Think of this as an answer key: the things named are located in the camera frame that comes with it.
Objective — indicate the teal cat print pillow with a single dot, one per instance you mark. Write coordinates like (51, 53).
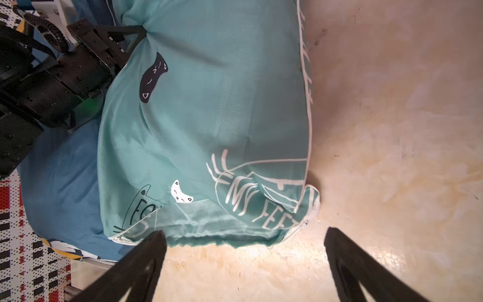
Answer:
(206, 132)

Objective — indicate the blue cartoon print pillow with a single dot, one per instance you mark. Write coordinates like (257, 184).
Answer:
(59, 186)

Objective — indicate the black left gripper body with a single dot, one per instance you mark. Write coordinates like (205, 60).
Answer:
(39, 91)

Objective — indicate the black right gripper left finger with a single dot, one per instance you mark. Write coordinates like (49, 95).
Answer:
(135, 276)

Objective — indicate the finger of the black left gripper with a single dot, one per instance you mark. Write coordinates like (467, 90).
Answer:
(112, 45)

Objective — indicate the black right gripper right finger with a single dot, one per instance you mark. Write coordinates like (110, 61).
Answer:
(353, 269)

